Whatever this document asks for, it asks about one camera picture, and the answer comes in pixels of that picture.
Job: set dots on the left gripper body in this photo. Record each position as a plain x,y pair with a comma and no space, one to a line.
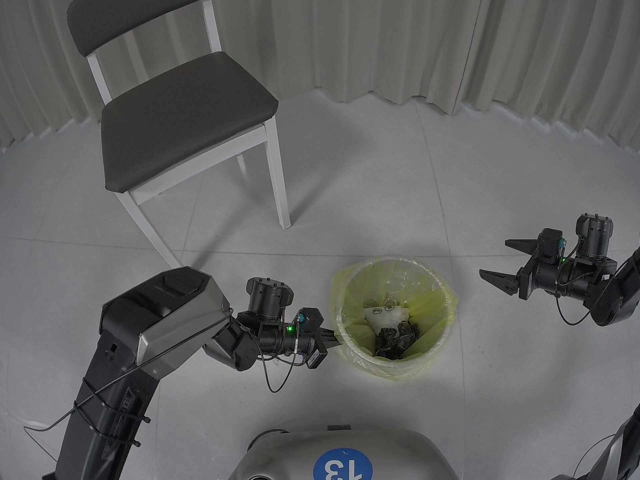
285,340

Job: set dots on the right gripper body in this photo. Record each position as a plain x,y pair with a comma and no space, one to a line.
550,278

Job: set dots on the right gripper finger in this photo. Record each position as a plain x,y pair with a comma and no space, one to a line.
525,245
507,283

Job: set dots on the yellow plastic bag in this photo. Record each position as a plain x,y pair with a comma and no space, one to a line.
350,288

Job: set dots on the white printed wrapper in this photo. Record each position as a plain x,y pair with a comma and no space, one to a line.
387,317

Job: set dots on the black plastic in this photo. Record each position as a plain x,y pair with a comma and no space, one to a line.
392,340

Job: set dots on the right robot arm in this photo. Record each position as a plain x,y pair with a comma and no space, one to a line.
610,298

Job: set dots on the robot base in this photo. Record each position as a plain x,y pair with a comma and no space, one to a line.
300,455

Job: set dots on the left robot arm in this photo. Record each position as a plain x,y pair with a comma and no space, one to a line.
165,308

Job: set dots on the white trash bin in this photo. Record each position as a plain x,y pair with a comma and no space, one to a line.
434,340

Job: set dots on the white curtain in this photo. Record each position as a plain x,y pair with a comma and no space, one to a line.
350,28
550,43

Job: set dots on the white chair with grey seat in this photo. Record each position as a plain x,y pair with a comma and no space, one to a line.
175,118

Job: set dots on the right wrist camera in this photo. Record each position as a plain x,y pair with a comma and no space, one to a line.
550,243

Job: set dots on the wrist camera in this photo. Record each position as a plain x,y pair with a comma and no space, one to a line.
311,320
550,243

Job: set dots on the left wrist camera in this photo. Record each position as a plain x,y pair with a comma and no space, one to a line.
311,320

